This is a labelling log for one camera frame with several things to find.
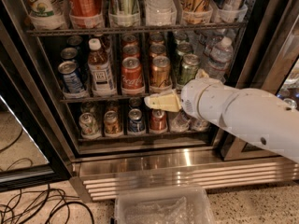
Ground front clear water bottle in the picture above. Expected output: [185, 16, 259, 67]
[204, 36, 234, 80]

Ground bottom shelf red can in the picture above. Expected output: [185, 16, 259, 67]
[149, 109, 166, 131]

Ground bottom shelf tea bottle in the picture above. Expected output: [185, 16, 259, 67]
[191, 119, 209, 132]

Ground front green soda can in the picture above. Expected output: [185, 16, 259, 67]
[178, 54, 200, 85]

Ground right fridge glass door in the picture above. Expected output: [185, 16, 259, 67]
[221, 0, 299, 161]

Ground clear plastic bin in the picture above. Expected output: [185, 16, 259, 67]
[114, 185, 216, 224]

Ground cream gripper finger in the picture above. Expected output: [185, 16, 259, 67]
[144, 90, 181, 112]
[195, 69, 208, 78]

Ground black floor cables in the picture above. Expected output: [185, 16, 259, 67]
[0, 126, 95, 224]

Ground red cola can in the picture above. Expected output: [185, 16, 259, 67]
[122, 45, 140, 59]
[121, 57, 143, 90]

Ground bottom shelf gold can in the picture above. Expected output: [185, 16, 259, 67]
[104, 110, 121, 134]

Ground front red cola can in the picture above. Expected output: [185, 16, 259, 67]
[121, 57, 143, 90]

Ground front blue soda can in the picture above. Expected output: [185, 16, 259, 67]
[58, 61, 85, 93]

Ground bottom shelf blue can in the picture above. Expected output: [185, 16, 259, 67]
[128, 108, 145, 133]

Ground blue soda can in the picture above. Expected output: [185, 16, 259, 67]
[58, 61, 85, 93]
[60, 48, 78, 63]

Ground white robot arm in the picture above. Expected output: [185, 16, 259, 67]
[144, 77, 299, 162]

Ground orange soda can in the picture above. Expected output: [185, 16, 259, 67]
[150, 56, 170, 88]
[149, 44, 166, 60]

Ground green soda can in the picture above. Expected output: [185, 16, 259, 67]
[178, 54, 200, 85]
[175, 42, 193, 69]

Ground top shelf 7up bottle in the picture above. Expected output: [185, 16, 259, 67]
[27, 0, 61, 17]

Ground open glass fridge door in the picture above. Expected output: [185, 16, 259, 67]
[0, 5, 71, 191]

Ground bottom shelf water bottle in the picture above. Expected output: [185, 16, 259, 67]
[171, 110, 191, 132]

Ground iced tea bottle white cap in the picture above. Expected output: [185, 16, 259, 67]
[88, 38, 115, 93]

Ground bottom shelf green white can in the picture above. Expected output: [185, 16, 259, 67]
[79, 113, 100, 137]

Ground steel fridge vent grille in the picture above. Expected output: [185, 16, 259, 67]
[70, 148, 299, 203]

